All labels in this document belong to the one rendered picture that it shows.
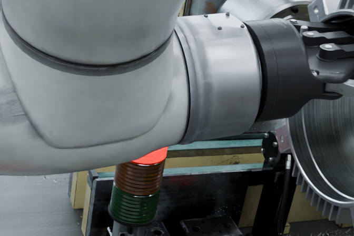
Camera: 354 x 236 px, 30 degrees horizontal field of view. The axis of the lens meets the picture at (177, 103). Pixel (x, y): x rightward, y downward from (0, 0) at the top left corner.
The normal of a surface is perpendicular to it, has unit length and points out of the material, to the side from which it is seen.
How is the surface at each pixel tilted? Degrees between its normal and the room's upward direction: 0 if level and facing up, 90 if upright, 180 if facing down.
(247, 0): 43
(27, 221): 0
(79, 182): 90
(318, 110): 62
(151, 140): 106
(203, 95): 78
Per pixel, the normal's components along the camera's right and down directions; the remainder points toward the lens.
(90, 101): 0.18, 0.73
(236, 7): -0.69, -0.46
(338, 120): 0.38, -0.16
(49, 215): 0.16, -0.89
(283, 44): 0.25, -0.41
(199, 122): 0.37, 0.60
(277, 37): 0.20, -0.59
